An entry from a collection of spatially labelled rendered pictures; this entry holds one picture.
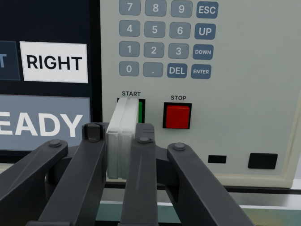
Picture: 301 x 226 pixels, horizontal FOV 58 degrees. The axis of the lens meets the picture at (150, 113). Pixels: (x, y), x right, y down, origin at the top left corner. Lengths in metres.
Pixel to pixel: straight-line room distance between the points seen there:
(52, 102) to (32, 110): 0.02
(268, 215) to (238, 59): 0.13
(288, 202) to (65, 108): 0.20
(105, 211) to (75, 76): 0.11
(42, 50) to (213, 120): 0.15
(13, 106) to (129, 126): 0.12
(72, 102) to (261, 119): 0.16
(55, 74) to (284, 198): 0.22
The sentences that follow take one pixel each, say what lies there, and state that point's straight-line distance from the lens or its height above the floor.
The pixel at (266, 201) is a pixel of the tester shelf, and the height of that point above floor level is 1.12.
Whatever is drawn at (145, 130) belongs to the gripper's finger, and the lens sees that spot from 0.17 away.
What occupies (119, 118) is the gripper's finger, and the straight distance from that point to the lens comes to 0.17.
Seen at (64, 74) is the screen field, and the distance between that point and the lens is 0.22.
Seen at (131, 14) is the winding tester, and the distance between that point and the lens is 0.21.
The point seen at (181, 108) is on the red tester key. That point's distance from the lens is 0.22.
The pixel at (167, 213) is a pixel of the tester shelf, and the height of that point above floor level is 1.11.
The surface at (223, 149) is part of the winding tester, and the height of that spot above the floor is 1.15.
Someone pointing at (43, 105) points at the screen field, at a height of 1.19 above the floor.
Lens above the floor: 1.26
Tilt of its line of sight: 19 degrees down
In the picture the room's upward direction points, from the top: 2 degrees clockwise
